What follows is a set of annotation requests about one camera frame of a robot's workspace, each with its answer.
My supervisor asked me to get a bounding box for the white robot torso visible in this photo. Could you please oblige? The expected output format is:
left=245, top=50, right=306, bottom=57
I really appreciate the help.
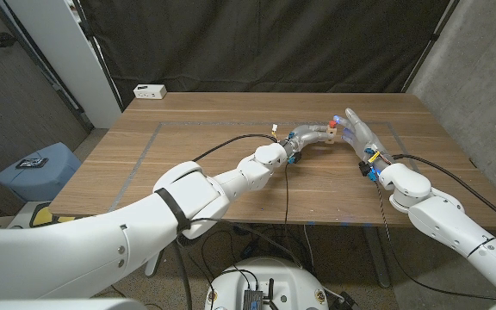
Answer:
left=204, top=257, right=330, bottom=310

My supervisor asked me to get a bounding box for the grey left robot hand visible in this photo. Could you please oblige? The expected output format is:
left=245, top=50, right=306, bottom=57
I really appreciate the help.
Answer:
left=282, top=124, right=338, bottom=167

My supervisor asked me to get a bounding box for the white table leg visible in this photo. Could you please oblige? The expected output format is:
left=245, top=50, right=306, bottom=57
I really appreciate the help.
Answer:
left=144, top=251, right=165, bottom=277

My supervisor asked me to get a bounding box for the white floor cable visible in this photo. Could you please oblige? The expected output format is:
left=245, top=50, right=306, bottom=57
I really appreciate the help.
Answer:
left=302, top=224, right=316, bottom=270

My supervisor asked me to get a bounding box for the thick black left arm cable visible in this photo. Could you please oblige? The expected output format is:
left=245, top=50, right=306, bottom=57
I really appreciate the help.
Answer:
left=191, top=133, right=280, bottom=164

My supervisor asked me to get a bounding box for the thin black left wrist wire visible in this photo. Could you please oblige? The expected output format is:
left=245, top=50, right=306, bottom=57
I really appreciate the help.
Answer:
left=282, top=163, right=303, bottom=270

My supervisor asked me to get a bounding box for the grey table leg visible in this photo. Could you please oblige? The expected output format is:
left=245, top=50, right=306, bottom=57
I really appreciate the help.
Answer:
left=362, top=226, right=392, bottom=288

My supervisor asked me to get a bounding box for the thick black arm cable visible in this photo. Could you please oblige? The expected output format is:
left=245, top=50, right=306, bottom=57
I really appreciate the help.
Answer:
left=392, top=153, right=496, bottom=234
left=191, top=133, right=280, bottom=164

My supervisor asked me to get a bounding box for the thin black right wrist wire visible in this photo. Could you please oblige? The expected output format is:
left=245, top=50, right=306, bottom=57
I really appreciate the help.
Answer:
left=375, top=181, right=496, bottom=301

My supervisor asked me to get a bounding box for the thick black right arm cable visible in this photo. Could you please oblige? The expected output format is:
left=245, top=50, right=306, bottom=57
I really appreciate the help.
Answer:
left=392, top=153, right=496, bottom=234

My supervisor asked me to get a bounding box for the black metal rail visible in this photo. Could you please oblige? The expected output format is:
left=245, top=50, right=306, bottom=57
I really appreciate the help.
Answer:
left=0, top=0, right=94, bottom=133

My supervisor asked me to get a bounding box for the white power strip box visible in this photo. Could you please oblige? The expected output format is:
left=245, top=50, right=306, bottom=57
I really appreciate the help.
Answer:
left=133, top=84, right=168, bottom=100

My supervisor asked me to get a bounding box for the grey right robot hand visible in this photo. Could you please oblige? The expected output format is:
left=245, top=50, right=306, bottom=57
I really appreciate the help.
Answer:
left=332, top=107, right=396, bottom=171

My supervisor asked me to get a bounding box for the black smartphone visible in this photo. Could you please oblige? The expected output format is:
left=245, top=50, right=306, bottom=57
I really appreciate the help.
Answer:
left=15, top=157, right=50, bottom=170

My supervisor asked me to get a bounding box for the black backdrop curtain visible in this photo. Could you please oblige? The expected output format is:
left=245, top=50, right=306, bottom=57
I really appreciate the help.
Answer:
left=75, top=0, right=462, bottom=109

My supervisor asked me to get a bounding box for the black floor cable tangle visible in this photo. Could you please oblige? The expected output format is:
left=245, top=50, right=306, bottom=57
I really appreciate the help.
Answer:
left=200, top=222, right=313, bottom=276

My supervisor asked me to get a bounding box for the blue plastic stool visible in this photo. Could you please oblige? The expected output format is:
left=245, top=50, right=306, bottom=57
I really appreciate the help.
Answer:
left=0, top=142, right=83, bottom=203

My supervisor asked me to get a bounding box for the thin black wrist wire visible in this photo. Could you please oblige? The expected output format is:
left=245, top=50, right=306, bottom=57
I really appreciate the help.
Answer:
left=375, top=181, right=496, bottom=301
left=282, top=163, right=303, bottom=270

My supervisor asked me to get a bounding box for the white wall panel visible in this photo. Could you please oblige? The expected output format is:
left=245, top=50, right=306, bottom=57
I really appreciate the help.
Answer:
left=4, top=0, right=122, bottom=129

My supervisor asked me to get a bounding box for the white board yellow black marking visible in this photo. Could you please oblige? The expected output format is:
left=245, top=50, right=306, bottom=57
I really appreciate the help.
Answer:
left=6, top=200, right=79, bottom=229

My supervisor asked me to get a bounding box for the black plug beside torso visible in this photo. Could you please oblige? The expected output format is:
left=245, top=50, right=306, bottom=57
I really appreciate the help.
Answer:
left=337, top=291, right=359, bottom=310

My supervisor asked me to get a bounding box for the black backdrop stand pole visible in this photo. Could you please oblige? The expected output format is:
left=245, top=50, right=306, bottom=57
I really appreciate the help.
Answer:
left=71, top=0, right=125, bottom=112
left=401, top=0, right=462, bottom=94

